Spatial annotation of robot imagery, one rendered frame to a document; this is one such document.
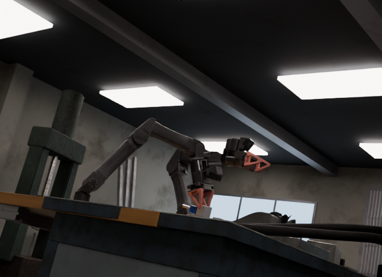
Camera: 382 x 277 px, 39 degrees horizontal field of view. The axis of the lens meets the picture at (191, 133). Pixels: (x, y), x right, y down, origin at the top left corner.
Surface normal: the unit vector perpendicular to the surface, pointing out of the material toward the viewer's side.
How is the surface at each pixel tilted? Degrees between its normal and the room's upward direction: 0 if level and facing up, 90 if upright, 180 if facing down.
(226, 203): 90
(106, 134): 90
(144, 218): 90
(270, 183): 90
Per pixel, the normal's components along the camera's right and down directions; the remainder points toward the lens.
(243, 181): -0.61, -0.33
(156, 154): 0.76, 0.00
